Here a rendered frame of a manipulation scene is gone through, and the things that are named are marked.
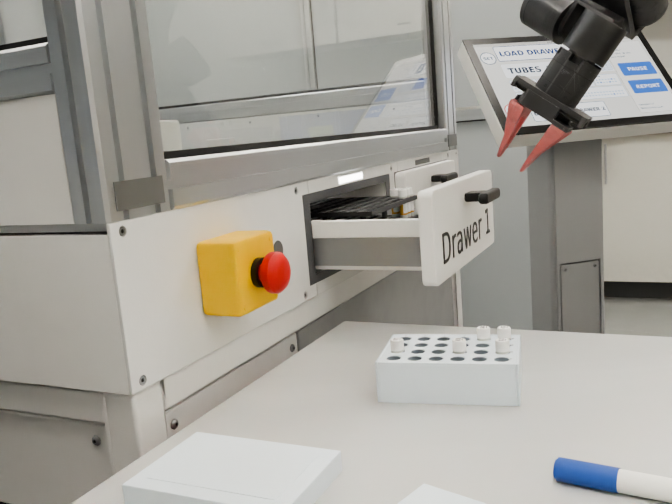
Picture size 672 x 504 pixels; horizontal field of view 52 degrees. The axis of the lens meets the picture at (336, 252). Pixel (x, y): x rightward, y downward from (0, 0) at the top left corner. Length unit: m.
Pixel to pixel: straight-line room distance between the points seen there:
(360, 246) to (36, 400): 0.39
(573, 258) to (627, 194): 2.00
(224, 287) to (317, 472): 0.23
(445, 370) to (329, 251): 0.30
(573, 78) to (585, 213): 1.02
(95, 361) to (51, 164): 0.17
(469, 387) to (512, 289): 2.05
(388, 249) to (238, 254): 0.24
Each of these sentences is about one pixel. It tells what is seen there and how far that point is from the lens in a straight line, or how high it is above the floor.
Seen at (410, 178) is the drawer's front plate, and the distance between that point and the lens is 1.15.
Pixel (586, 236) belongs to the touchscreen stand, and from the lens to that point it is 1.90.
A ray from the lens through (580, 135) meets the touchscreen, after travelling 1.75.
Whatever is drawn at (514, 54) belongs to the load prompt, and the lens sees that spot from 1.83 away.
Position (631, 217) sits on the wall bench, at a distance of 3.88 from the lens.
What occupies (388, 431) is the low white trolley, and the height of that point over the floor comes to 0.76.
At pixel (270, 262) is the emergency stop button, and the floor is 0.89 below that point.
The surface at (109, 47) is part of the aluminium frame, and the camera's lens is 0.60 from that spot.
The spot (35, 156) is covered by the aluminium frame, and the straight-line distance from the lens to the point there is 0.63.
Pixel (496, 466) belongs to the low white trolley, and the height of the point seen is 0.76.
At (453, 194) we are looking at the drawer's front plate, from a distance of 0.86.
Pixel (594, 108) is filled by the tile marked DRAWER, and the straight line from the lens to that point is 1.80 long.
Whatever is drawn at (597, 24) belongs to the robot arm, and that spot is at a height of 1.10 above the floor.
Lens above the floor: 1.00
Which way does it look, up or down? 10 degrees down
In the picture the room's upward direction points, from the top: 5 degrees counter-clockwise
